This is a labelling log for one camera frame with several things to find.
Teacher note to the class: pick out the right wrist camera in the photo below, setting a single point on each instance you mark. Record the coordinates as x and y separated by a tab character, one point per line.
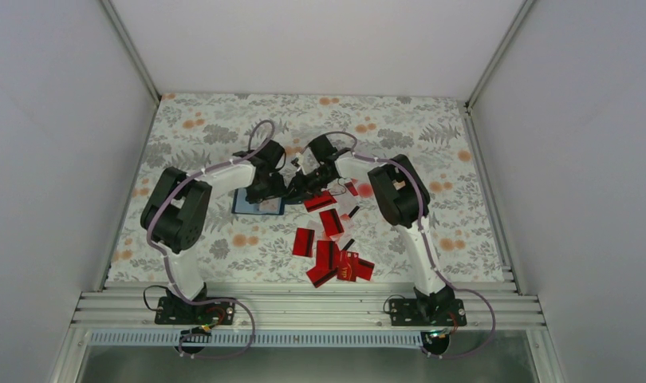
322	149

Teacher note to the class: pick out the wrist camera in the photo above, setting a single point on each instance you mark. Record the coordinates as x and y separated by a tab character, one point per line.
322	149
273	155

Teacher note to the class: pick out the aluminium rail frame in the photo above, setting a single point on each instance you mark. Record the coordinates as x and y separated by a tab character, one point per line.
300	306

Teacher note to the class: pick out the white floral card front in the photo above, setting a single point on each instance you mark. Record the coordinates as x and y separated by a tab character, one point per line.
270	206

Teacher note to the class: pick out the blue card holder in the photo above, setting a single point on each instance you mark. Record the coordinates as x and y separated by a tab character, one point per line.
241	206

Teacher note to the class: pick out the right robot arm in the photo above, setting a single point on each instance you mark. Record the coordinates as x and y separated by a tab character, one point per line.
402	200

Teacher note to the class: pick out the red card gold ribbon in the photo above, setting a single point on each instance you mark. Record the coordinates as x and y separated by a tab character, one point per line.
350	267

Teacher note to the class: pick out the red card black stripe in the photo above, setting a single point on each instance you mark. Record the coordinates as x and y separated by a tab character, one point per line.
331	223
318	202
303	242

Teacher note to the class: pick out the red card black stripe middle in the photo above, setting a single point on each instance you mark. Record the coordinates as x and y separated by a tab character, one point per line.
331	223

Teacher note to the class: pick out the red card black stripe left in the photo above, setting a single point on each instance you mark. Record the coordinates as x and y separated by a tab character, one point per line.
303	242

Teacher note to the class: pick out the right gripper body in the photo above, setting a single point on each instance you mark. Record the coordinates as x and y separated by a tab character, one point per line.
316	182

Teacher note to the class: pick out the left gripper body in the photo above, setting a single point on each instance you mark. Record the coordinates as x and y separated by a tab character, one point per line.
261	191

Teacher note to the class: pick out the red card black stripe top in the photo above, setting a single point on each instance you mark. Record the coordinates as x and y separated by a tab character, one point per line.
318	202

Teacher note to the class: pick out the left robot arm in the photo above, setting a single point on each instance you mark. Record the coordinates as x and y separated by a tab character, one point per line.
175	214

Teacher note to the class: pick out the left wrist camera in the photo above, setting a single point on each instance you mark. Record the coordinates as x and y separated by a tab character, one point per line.
273	155

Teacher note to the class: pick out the translucent red circle card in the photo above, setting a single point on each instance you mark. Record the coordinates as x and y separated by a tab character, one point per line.
362	189

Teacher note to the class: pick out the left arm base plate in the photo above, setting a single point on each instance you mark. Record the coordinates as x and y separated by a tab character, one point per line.
173	311

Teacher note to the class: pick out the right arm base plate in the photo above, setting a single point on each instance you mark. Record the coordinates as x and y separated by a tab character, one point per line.
410	312

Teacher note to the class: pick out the white card black stripe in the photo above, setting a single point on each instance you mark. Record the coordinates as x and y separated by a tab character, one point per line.
346	203

